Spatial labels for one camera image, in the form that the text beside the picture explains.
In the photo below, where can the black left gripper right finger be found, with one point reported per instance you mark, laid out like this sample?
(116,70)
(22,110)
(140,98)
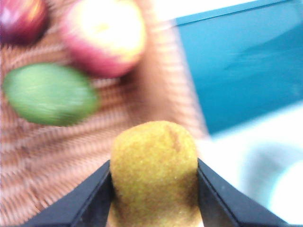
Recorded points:
(225,203)

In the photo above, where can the teal ribbed bowl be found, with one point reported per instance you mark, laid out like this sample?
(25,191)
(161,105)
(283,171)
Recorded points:
(279,170)

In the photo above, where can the brown wicker basket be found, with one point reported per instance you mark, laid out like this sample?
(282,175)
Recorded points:
(59,160)

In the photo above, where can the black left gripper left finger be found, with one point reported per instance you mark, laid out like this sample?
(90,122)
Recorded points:
(87,203)

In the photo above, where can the dark red round fruit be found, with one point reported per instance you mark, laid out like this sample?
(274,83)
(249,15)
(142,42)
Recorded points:
(19,19)

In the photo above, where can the brown-yellow kiwi fruit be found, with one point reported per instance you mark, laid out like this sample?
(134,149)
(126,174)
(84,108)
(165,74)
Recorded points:
(154,170)

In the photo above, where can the red and yellow apple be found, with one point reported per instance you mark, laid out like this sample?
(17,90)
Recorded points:
(104,37)

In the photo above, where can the green oval fruit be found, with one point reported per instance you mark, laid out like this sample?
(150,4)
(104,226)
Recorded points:
(49,94)

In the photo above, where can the dark teal rectangular tray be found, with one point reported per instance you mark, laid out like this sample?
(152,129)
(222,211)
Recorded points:
(241,71)

